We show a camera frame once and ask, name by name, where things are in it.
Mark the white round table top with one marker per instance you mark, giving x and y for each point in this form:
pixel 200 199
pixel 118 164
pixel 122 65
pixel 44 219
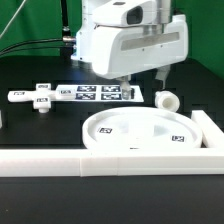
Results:
pixel 140 128

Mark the white marker sheet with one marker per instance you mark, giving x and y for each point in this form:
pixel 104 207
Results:
pixel 96 93

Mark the white fence rail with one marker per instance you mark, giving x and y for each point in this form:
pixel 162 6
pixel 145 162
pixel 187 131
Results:
pixel 83 163
pixel 213 136

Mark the white cross-shaped table base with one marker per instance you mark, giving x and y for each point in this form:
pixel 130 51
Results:
pixel 42 96

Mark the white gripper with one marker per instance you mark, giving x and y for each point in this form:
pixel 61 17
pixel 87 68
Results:
pixel 131 36

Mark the white right fence rail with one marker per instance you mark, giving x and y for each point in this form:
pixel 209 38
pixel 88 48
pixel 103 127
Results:
pixel 213 136

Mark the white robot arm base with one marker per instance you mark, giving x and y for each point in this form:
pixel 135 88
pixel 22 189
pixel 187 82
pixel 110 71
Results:
pixel 84 34

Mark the white front fence rail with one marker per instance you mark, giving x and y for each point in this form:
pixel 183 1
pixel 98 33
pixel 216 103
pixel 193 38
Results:
pixel 83 163

